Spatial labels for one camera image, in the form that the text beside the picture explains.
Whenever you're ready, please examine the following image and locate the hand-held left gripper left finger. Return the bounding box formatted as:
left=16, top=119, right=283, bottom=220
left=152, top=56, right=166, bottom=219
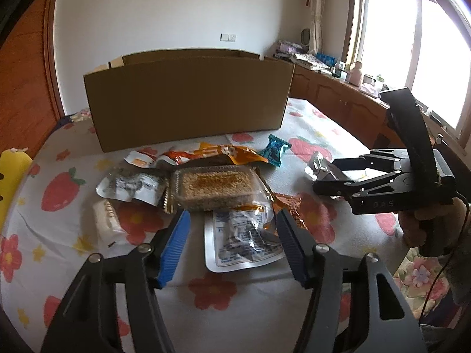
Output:
left=40, top=209, right=192, bottom=353

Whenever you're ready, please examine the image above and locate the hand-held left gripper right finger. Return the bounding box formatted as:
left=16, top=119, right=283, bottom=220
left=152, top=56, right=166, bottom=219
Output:
left=274, top=209, right=429, bottom=353

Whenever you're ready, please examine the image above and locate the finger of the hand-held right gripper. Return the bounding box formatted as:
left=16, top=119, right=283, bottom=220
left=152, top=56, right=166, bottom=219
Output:
left=332, top=148, right=410, bottom=173
left=312, top=171, right=403, bottom=200

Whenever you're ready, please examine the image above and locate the silver foil snack packet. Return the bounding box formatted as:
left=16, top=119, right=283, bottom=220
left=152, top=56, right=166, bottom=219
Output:
left=305, top=151, right=346, bottom=182

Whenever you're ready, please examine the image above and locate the orange foil snack packet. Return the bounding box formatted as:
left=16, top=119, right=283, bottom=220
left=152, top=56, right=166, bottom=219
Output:
left=272, top=191, right=306, bottom=236

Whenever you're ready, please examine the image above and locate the clear sesame candy packet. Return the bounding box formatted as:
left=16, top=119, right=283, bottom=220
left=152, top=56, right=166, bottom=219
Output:
left=162, top=165, right=275, bottom=214

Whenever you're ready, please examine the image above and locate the long orange snack packet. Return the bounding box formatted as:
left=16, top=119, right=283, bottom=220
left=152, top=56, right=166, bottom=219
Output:
left=156, top=143, right=269, bottom=170

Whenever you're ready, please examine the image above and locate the brown cardboard box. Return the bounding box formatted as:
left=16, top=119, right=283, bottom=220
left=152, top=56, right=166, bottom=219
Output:
left=83, top=48, right=296, bottom=153

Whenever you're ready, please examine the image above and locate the person's right forearm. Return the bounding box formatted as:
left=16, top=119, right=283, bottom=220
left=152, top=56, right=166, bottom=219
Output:
left=442, top=199, right=471, bottom=306

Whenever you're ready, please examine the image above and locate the person's right hand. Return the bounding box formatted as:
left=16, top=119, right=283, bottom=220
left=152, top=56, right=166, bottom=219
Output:
left=400, top=209, right=424, bottom=250

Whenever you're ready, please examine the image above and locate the white blue vacuum packet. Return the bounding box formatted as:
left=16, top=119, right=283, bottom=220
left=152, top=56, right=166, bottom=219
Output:
left=204, top=206, right=286, bottom=273

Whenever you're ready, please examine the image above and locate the small white candy packet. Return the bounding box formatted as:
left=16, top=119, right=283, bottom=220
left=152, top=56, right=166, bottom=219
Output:
left=92, top=199, right=126, bottom=245

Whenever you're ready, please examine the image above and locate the long wooden cabinet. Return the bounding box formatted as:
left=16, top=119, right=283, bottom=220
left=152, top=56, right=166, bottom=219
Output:
left=292, top=64, right=471, bottom=177

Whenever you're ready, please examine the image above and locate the teal candy wrapper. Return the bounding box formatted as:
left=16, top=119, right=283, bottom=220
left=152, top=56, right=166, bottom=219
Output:
left=258, top=134, right=292, bottom=167

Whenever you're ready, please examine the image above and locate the grey silver snack packet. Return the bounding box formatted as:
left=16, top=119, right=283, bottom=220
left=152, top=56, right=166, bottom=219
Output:
left=96, top=167, right=170, bottom=204

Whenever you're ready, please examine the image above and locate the pink bottle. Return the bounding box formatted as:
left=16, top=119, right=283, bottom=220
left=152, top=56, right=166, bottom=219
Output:
left=348, top=61, right=365, bottom=85

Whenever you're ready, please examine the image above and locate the small white orange packet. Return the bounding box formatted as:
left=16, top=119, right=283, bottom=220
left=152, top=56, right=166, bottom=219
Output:
left=123, top=147, right=159, bottom=169

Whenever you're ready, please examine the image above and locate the white flower print bed sheet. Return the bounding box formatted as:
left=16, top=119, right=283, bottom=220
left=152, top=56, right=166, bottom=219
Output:
left=0, top=97, right=413, bottom=353

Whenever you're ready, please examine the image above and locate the folded patterned cloth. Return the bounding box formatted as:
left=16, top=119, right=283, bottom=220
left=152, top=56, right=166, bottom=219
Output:
left=291, top=52, right=332, bottom=71

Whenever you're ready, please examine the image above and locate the stack of purple boxes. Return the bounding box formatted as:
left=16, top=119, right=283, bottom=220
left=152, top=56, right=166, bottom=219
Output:
left=274, top=40, right=308, bottom=57

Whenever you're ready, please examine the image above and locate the patterned beige curtain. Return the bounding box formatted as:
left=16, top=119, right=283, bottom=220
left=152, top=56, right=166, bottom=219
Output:
left=300, top=0, right=328, bottom=54

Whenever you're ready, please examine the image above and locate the yellow plush toy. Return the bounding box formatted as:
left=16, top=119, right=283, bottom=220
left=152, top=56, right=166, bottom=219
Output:
left=0, top=148, right=33, bottom=225

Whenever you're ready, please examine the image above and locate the wooden wardrobe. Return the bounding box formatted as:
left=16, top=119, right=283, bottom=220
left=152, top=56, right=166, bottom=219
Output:
left=0, top=0, right=67, bottom=155

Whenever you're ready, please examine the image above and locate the black cable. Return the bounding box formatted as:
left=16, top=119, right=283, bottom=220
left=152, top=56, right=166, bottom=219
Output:
left=419, top=191, right=471, bottom=324

